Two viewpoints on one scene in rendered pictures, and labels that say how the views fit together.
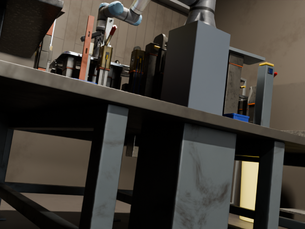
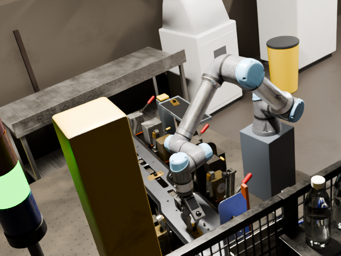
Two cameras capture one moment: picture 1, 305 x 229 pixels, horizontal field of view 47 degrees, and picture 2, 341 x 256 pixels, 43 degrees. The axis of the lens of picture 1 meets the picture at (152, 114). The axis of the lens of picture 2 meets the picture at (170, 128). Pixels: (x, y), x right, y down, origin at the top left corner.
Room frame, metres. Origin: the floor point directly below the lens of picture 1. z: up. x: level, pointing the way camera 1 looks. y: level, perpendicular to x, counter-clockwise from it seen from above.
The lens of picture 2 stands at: (1.95, 1.74, 2.30)
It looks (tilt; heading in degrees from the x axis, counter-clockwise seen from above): 30 degrees down; 272
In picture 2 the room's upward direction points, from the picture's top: 11 degrees counter-clockwise
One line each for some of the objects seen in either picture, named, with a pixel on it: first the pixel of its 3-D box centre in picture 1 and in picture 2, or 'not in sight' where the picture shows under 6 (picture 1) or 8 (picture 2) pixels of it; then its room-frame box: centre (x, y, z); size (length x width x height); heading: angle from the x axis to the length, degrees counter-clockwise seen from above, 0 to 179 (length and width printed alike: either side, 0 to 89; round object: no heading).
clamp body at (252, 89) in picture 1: (256, 114); (142, 137); (2.23, -0.67, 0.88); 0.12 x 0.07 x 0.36; 26
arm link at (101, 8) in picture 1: (104, 13); (180, 167); (1.99, 0.36, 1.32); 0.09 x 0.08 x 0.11; 38
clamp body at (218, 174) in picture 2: (135, 84); (223, 204); (1.82, 0.11, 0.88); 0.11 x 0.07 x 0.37; 26
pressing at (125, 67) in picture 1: (168, 82); (152, 175); (2.15, -0.08, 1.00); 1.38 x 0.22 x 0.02; 116
